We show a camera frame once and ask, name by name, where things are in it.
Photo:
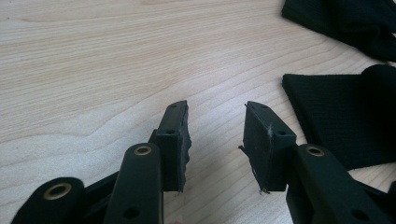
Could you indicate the black sock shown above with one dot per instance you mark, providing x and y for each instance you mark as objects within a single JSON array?
[
  {"x": 348, "y": 23},
  {"x": 345, "y": 119}
]

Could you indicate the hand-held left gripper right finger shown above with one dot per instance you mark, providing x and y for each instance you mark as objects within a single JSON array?
[{"x": 271, "y": 149}]

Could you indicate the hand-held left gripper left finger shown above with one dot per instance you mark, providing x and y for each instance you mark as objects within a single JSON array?
[{"x": 171, "y": 146}]

